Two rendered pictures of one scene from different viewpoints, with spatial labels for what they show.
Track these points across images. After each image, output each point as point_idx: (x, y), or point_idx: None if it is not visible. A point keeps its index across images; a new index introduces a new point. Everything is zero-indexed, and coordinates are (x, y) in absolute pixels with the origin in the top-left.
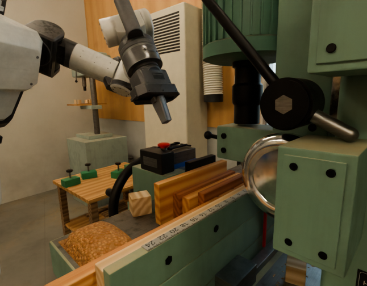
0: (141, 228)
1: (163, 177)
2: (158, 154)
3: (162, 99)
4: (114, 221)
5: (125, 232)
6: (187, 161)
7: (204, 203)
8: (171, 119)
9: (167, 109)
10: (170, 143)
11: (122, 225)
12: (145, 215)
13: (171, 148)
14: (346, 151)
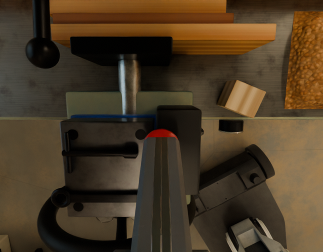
0: (265, 56)
1: (192, 99)
2: (201, 120)
3: (162, 236)
4: (274, 102)
5: (283, 65)
6: (167, 51)
7: None
8: (150, 137)
9: (152, 173)
10: (86, 199)
11: (275, 83)
12: None
13: (130, 148)
14: None
